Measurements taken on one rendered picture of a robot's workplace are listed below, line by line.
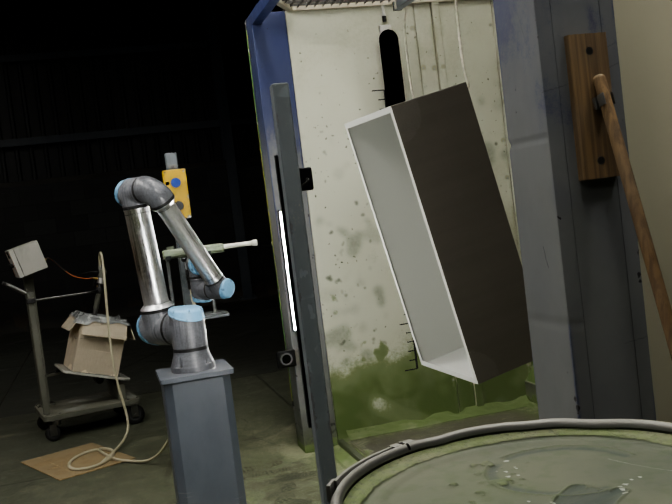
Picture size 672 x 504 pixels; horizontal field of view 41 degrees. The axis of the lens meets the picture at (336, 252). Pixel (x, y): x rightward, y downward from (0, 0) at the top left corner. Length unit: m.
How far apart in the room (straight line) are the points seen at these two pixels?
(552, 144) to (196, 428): 2.36
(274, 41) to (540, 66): 2.95
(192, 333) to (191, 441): 0.45
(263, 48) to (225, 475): 2.14
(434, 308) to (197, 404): 1.25
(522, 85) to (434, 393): 3.16
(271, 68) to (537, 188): 2.91
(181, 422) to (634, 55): 2.41
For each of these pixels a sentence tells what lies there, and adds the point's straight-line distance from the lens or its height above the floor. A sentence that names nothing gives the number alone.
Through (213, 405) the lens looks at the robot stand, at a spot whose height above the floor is 0.50.
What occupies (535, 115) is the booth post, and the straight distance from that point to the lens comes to 1.88.
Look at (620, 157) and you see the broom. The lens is 1.82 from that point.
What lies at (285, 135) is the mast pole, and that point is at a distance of 2.63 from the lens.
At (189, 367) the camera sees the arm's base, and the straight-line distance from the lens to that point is 3.81.
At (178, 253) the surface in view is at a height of 1.12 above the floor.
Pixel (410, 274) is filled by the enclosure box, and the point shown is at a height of 0.90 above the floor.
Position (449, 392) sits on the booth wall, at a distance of 4.93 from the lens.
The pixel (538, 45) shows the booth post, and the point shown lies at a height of 1.53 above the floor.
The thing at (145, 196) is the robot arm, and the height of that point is 1.40.
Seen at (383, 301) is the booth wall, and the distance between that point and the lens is 4.74.
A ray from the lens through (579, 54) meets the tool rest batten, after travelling 1.88.
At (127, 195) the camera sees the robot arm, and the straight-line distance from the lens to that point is 3.90.
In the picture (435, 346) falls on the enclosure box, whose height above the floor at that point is 0.53.
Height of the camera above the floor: 1.27
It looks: 3 degrees down
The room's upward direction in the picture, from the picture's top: 7 degrees counter-clockwise
